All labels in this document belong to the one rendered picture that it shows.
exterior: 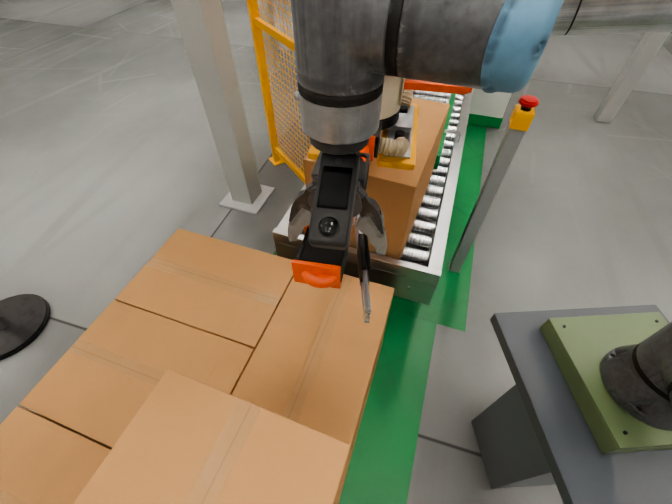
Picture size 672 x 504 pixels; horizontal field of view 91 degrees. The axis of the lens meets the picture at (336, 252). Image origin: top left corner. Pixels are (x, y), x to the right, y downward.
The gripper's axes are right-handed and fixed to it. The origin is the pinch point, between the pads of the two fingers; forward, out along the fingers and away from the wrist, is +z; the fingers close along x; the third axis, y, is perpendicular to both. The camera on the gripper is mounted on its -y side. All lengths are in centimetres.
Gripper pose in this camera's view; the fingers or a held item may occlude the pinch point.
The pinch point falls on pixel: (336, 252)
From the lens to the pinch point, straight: 52.9
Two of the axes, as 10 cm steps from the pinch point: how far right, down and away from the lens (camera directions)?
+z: 0.0, 6.5, 7.6
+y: 1.9, -7.5, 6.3
